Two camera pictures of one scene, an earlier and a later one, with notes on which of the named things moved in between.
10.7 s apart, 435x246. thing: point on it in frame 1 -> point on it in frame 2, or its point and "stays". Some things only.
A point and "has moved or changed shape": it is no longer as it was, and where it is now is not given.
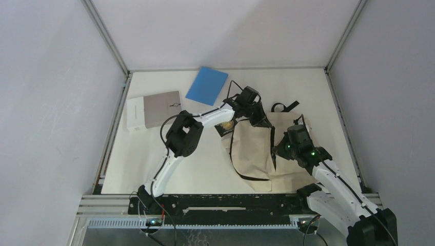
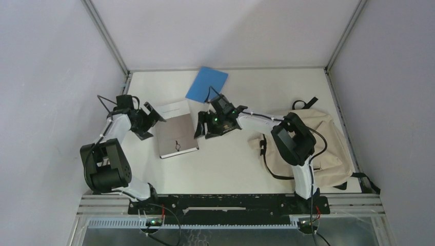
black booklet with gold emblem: (224, 128) stays
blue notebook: (207, 85) stays
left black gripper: (260, 120) -> (151, 120)
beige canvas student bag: (251, 146) -> (331, 159)
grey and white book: (153, 110) has moved or changed shape
